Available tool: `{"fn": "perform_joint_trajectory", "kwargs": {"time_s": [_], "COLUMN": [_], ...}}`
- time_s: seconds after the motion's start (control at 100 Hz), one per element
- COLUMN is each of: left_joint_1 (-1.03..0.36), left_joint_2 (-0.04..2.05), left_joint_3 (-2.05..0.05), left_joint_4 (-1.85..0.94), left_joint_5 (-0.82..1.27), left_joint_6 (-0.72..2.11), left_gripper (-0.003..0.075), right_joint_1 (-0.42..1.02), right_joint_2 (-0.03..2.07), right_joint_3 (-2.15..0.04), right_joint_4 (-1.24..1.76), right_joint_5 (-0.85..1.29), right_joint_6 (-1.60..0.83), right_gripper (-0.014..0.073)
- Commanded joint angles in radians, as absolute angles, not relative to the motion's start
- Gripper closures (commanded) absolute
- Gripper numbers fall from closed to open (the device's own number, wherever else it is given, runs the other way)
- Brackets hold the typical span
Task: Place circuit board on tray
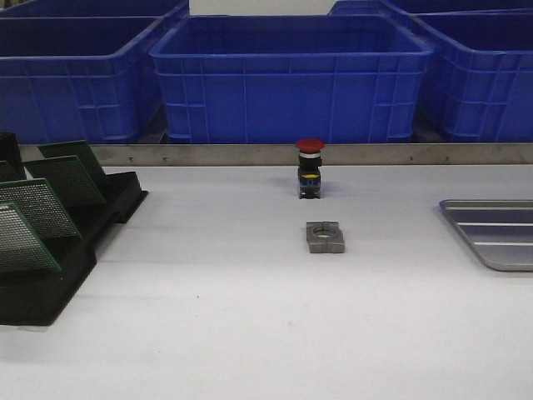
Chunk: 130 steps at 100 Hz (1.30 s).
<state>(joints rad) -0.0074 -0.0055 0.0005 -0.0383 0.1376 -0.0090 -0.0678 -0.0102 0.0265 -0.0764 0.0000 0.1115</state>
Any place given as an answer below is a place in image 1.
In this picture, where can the green perforated circuit board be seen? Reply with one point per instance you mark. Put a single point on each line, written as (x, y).
(41, 206)
(22, 251)
(85, 154)
(69, 179)

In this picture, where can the silver metal tray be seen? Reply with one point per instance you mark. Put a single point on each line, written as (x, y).
(499, 232)

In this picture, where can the black circuit board rack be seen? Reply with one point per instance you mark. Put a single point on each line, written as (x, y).
(38, 298)

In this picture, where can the red emergency stop button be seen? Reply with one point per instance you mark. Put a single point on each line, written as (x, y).
(309, 175)

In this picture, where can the grey metal clamp block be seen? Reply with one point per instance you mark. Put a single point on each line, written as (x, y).
(325, 237)

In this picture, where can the centre blue plastic crate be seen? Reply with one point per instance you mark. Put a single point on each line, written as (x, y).
(250, 80)

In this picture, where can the blue plastic crate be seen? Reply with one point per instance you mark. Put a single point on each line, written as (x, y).
(478, 84)
(250, 80)
(78, 78)

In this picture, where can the left blue plastic crate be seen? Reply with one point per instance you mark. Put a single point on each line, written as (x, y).
(78, 78)

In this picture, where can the far right blue crate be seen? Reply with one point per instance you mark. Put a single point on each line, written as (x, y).
(416, 7)

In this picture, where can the right blue plastic crate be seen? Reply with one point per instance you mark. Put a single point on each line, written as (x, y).
(478, 84)

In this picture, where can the far left blue crate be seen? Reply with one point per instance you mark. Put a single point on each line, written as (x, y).
(169, 11)

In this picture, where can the metal table edge rail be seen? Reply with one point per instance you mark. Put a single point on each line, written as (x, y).
(190, 155)

